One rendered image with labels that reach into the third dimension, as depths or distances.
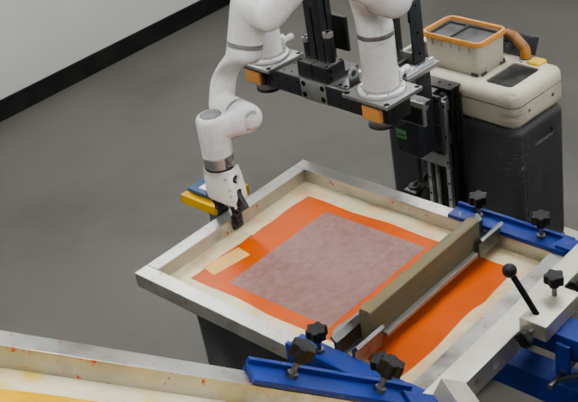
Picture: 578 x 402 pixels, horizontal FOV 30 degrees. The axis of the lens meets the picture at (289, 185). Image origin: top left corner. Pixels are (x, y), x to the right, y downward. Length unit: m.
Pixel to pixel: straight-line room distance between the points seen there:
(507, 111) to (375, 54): 0.66
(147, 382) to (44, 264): 3.00
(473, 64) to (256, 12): 1.10
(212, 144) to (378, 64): 0.50
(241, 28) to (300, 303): 0.63
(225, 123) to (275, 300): 0.43
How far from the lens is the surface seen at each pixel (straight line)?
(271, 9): 2.39
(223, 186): 2.55
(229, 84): 2.58
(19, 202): 5.08
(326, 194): 2.71
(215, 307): 2.33
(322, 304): 2.34
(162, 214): 4.68
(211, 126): 2.47
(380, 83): 2.74
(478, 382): 2.02
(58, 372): 1.55
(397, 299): 2.19
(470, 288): 2.34
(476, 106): 3.32
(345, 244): 2.51
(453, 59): 3.37
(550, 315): 2.07
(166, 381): 1.59
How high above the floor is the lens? 2.35
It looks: 30 degrees down
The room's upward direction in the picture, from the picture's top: 10 degrees counter-clockwise
